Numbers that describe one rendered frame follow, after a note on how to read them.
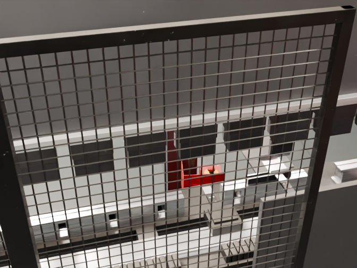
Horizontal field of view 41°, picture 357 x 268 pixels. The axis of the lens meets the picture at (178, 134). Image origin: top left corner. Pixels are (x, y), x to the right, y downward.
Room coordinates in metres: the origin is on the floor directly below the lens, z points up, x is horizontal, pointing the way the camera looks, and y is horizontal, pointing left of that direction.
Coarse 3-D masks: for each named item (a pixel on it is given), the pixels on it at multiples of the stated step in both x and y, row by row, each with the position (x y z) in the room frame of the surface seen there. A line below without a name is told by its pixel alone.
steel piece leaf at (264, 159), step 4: (264, 160) 1.75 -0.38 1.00; (268, 160) 1.75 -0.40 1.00; (272, 160) 1.75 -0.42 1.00; (276, 160) 1.75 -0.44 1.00; (264, 164) 1.72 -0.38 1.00; (276, 164) 1.72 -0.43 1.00; (272, 168) 1.69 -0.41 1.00; (276, 168) 1.69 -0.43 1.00; (280, 168) 1.69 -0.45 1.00; (284, 168) 1.69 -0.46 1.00
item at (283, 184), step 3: (276, 174) 1.64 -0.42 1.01; (279, 174) 1.64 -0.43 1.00; (282, 174) 1.64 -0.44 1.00; (276, 177) 1.62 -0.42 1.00; (279, 177) 1.62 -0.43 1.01; (282, 177) 1.62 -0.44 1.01; (279, 180) 1.60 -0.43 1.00; (282, 183) 1.58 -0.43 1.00; (285, 183) 1.58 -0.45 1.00; (288, 183) 1.58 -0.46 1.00; (282, 186) 1.57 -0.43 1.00; (285, 186) 1.56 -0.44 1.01; (288, 186) 1.56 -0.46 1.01; (291, 186) 1.56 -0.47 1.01; (288, 189) 1.54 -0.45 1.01; (291, 189) 1.54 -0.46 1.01; (288, 192) 1.52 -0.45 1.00
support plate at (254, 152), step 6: (264, 138) 1.93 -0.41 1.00; (264, 144) 1.88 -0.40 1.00; (246, 150) 1.82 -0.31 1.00; (252, 150) 1.82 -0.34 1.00; (258, 150) 1.82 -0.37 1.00; (264, 150) 1.82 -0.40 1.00; (246, 156) 1.78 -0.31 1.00; (252, 156) 1.78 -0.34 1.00; (258, 156) 1.78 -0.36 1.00; (282, 156) 1.78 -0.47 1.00; (252, 162) 1.73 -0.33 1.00; (288, 162) 1.73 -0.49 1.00; (264, 168) 1.69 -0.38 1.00
